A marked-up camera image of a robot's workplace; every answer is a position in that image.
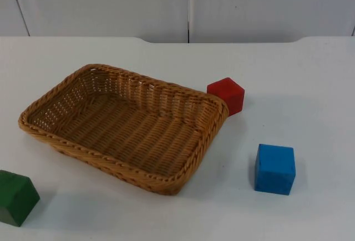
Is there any green cube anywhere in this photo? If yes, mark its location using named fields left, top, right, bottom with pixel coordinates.
left=0, top=170, right=40, bottom=227

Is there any red cube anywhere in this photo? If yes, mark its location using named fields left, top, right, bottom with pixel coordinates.
left=206, top=77, right=246, bottom=117

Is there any pale brown wicker basket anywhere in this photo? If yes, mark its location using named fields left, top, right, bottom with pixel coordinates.
left=18, top=63, right=230, bottom=197

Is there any blue cube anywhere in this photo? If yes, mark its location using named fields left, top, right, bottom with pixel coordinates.
left=254, top=143, right=296, bottom=196

